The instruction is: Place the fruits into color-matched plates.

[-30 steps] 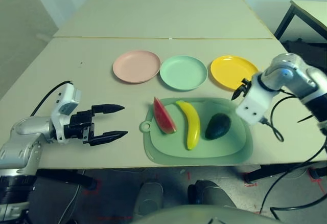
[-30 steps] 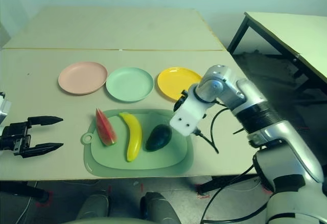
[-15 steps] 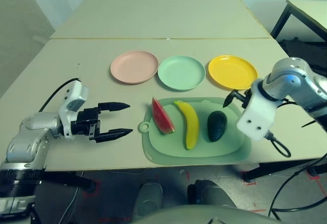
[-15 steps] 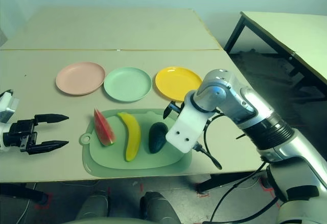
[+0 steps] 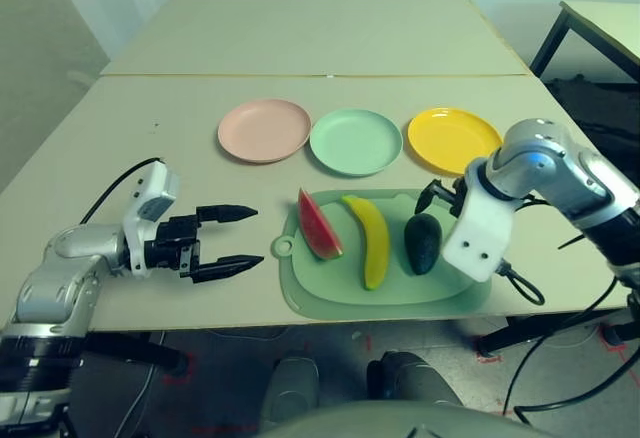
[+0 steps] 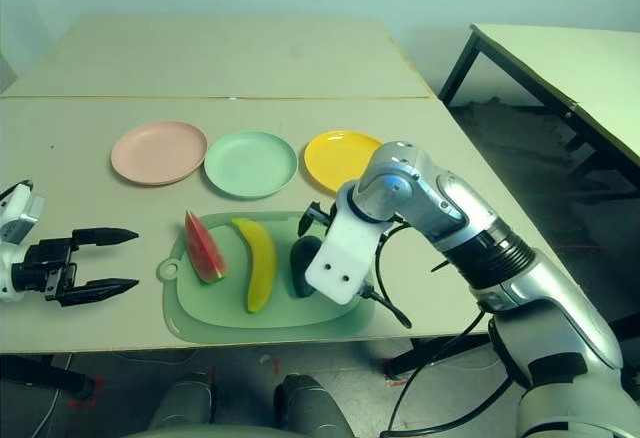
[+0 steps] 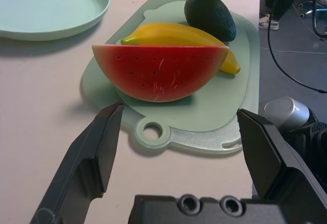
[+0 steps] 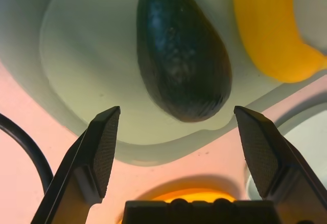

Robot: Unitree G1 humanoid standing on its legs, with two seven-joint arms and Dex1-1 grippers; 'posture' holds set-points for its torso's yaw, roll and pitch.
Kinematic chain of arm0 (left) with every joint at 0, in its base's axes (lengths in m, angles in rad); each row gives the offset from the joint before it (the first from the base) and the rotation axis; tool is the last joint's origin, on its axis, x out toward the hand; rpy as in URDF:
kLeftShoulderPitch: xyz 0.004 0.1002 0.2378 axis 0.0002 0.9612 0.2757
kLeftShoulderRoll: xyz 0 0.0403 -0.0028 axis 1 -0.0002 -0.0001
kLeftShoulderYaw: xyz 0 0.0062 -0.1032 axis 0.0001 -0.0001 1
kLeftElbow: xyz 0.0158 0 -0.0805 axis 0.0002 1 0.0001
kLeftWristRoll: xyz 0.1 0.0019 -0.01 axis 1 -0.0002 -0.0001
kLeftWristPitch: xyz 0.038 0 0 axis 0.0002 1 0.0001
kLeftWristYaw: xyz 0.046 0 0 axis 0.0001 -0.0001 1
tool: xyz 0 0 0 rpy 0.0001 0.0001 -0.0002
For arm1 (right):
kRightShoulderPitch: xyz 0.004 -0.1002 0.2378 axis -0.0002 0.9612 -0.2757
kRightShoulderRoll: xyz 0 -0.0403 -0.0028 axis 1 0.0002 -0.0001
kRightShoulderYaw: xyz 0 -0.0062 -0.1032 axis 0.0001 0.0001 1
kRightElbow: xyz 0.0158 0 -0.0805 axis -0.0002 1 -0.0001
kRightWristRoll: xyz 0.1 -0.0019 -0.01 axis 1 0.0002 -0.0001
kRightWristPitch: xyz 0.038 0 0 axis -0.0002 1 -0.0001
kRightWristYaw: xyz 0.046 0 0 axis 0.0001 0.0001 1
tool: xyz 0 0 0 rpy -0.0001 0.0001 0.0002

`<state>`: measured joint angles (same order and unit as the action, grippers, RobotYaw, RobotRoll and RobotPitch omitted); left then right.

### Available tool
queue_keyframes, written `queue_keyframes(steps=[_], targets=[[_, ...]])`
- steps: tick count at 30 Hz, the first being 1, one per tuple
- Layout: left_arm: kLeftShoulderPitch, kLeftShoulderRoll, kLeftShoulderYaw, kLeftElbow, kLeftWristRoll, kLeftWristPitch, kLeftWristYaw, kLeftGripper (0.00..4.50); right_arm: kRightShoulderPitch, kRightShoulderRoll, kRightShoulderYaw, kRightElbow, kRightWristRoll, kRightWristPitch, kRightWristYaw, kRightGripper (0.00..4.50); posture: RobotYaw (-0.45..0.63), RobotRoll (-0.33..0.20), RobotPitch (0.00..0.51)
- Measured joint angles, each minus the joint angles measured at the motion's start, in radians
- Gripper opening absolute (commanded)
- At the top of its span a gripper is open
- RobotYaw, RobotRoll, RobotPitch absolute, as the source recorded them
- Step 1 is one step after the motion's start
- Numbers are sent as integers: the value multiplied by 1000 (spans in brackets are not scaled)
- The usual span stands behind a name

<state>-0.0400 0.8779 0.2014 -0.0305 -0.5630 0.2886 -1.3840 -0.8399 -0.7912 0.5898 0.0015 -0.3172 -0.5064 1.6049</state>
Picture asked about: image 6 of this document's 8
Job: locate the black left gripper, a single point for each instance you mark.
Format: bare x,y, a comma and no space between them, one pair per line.
45,268

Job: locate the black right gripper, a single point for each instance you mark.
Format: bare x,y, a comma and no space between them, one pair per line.
326,217

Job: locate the dark green avocado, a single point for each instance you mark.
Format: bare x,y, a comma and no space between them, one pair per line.
300,268

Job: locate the yellow banana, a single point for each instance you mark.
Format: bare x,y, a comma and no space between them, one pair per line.
262,268

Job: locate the red watermelon slice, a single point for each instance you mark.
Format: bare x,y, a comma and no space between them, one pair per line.
205,253

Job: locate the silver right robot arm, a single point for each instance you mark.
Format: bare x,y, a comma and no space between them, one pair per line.
500,258

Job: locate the yellow plate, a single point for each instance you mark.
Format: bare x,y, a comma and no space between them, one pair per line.
335,158

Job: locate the mint green plate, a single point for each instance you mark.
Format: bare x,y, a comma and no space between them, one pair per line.
250,165

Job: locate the pink plate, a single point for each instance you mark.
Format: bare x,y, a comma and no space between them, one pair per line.
157,153

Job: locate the green cutting board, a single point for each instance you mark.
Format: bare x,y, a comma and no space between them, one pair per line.
220,308

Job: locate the grey robot left knee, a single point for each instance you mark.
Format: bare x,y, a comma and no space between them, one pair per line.
185,398

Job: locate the grey robot knee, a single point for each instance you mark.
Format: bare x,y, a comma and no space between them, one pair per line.
185,398
310,408

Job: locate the grey robot right knee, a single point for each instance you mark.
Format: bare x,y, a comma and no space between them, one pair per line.
310,408

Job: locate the grey robot torso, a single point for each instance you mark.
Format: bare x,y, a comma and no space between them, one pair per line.
200,432

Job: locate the black-legged side table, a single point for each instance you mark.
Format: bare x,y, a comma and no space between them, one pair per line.
550,58

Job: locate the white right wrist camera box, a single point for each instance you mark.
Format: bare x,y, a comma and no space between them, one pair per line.
340,253

